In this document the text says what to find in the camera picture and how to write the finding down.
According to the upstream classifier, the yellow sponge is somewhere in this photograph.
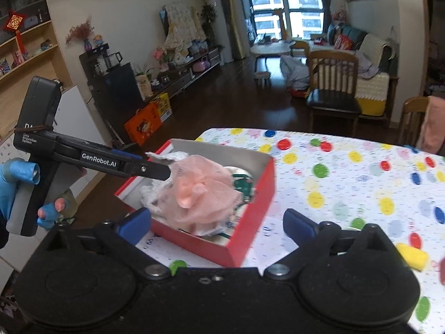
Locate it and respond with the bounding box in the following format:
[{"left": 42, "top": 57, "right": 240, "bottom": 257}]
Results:
[{"left": 396, "top": 243, "right": 429, "bottom": 271}]

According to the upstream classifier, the christmas print cloth bag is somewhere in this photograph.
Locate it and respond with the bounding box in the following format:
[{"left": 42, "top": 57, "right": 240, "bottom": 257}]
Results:
[{"left": 213, "top": 166, "right": 255, "bottom": 246}]

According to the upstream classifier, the blue-gloved left hand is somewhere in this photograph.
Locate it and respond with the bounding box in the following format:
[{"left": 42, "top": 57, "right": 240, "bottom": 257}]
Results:
[{"left": 0, "top": 158, "right": 88, "bottom": 232}]

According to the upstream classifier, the white cloth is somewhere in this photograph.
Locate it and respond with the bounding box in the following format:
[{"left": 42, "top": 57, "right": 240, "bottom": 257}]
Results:
[{"left": 140, "top": 151, "right": 189, "bottom": 216}]

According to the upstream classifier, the sofa with white cover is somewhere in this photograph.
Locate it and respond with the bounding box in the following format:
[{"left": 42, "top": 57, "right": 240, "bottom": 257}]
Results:
[{"left": 309, "top": 23, "right": 398, "bottom": 120}]

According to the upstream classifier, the red cardboard shoe box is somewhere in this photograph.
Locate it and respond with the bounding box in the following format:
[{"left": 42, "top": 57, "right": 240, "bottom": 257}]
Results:
[{"left": 115, "top": 139, "right": 275, "bottom": 267}]

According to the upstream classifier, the large window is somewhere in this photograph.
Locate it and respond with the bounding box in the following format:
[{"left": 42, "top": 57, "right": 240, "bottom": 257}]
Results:
[{"left": 241, "top": 0, "right": 325, "bottom": 40}]

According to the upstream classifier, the pink mesh bath pouf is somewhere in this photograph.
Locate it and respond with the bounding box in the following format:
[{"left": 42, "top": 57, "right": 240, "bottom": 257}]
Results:
[{"left": 159, "top": 154, "right": 243, "bottom": 236}]

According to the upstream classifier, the wooden dining chair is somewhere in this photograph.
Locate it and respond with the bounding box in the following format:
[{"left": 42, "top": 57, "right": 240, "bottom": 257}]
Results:
[{"left": 306, "top": 50, "right": 362, "bottom": 135}]

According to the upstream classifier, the balloon print tablecloth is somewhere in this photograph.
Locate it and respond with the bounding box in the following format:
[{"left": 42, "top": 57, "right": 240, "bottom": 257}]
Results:
[{"left": 135, "top": 127, "right": 445, "bottom": 334}]

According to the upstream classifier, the dark tv console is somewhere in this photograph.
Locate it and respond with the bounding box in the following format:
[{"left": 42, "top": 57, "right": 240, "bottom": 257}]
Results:
[{"left": 79, "top": 44, "right": 221, "bottom": 135}]

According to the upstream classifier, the wooden bookshelf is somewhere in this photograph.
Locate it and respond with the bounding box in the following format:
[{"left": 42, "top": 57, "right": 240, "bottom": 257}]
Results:
[{"left": 1, "top": 0, "right": 74, "bottom": 140}]

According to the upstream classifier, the wooden chair with pink towel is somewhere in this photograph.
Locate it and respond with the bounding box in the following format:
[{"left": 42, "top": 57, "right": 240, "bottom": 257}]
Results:
[{"left": 397, "top": 96, "right": 444, "bottom": 154}]

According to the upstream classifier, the round coffee table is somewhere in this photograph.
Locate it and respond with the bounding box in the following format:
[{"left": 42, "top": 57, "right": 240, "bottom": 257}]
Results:
[{"left": 250, "top": 40, "right": 293, "bottom": 72}]

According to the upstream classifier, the orange gift box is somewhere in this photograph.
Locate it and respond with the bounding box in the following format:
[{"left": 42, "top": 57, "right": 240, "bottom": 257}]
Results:
[{"left": 124, "top": 103, "right": 162, "bottom": 147}]

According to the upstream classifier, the pink towel on chair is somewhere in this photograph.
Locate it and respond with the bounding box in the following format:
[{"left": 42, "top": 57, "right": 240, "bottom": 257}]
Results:
[{"left": 417, "top": 96, "right": 445, "bottom": 154}]

